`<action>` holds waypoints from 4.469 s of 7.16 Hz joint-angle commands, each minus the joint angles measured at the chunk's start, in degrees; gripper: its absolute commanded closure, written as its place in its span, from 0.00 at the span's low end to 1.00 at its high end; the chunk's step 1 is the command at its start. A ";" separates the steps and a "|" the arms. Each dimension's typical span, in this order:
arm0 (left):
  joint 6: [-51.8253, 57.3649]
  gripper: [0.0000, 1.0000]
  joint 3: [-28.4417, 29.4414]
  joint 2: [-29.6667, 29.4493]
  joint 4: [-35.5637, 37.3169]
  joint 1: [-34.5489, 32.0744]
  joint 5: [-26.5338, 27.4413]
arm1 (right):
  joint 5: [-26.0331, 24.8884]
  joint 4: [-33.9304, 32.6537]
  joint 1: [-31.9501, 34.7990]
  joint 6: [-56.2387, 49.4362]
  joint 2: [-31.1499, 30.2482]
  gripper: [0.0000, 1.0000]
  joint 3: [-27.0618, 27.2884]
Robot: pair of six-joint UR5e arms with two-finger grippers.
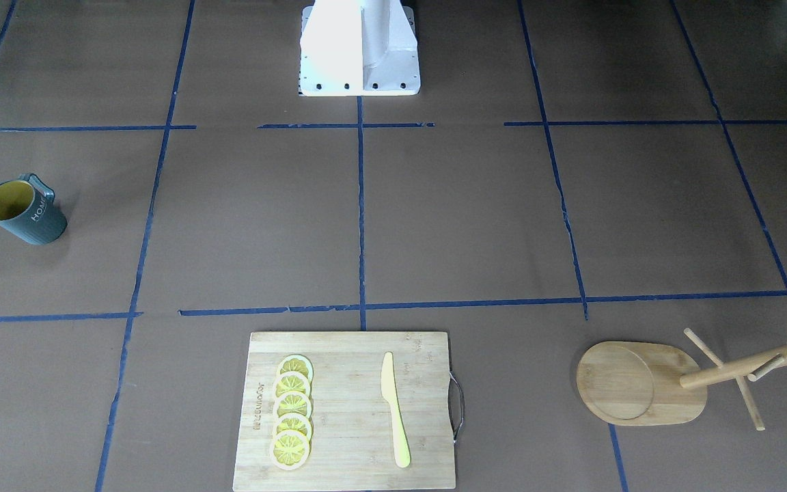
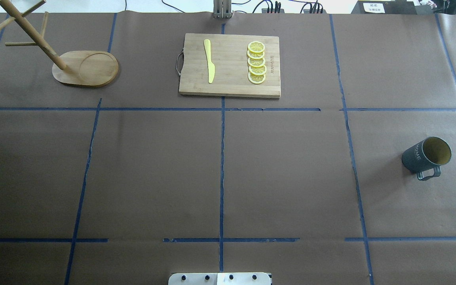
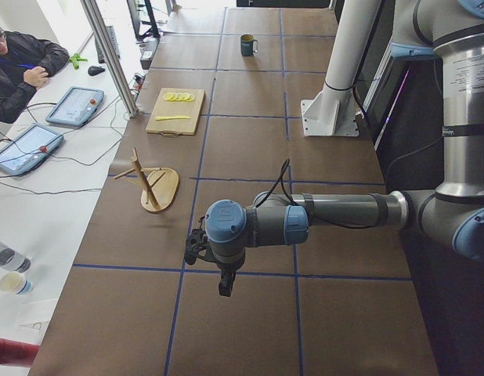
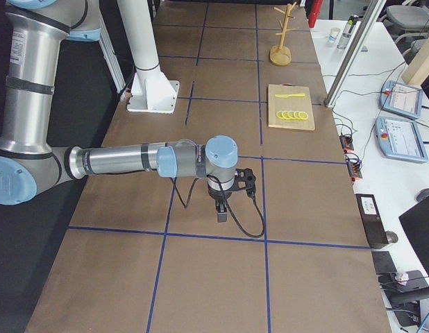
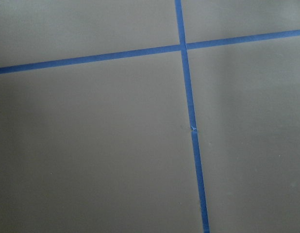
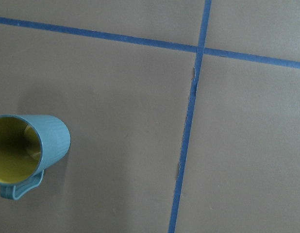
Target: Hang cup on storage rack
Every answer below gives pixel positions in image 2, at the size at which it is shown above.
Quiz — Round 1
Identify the dark teal mug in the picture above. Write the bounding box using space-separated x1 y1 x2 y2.
401 137 452 181

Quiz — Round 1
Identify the wooden cup rack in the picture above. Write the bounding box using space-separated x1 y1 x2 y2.
0 0 120 88

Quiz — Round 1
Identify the lemon slice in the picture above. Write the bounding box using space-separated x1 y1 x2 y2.
247 50 265 60
247 40 266 54
248 65 267 76
247 72 266 84
247 58 266 67

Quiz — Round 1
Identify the yellow plastic knife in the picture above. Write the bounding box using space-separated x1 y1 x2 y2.
204 38 215 84

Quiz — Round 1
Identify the bamboo cutting board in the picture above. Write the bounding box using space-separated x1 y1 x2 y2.
179 34 281 99

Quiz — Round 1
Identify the black power strip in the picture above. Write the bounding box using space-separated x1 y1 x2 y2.
253 0 327 14

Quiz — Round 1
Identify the black box with label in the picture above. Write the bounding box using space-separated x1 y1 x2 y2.
351 0 417 15

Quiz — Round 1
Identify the aluminium frame post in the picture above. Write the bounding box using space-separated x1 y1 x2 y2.
213 0 233 19

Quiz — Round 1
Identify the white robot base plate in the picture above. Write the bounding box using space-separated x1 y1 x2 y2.
168 272 273 285

